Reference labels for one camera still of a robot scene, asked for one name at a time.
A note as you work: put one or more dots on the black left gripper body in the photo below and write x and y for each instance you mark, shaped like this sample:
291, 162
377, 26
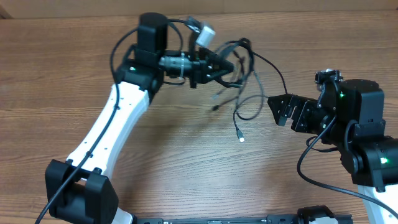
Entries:
198, 63

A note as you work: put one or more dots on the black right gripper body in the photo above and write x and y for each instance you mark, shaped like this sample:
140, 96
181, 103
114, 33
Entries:
309, 121

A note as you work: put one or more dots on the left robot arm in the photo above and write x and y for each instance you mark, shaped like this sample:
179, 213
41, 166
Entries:
79, 189

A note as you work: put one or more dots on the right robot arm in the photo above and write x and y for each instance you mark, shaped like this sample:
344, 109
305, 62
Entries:
348, 116

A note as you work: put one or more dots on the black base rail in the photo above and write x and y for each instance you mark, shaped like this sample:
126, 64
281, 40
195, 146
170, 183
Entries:
319, 214

